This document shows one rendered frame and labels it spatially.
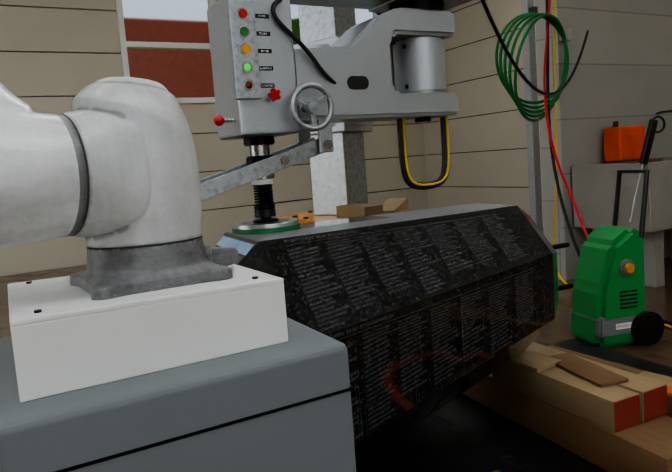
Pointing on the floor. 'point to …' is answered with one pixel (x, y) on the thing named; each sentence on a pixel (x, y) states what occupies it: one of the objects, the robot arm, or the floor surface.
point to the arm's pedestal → (193, 415)
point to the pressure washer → (614, 284)
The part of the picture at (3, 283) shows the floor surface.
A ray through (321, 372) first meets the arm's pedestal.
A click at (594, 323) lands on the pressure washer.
